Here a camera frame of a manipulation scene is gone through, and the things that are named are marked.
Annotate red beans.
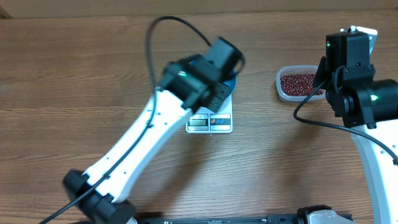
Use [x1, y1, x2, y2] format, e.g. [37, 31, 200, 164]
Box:
[280, 73, 315, 96]

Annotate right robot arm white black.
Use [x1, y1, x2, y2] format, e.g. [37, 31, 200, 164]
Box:
[313, 30, 397, 223]

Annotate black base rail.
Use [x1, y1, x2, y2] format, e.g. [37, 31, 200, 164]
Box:
[136, 204, 354, 224]

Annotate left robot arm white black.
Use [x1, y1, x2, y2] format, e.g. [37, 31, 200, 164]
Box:
[63, 37, 244, 223]

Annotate clear plastic container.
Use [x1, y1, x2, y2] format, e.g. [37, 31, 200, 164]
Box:
[275, 65, 318, 103]

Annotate teal metal bowl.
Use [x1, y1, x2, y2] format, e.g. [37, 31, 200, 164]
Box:
[223, 70, 237, 96]

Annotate white digital kitchen scale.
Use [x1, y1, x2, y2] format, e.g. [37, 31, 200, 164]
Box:
[185, 95, 233, 134]

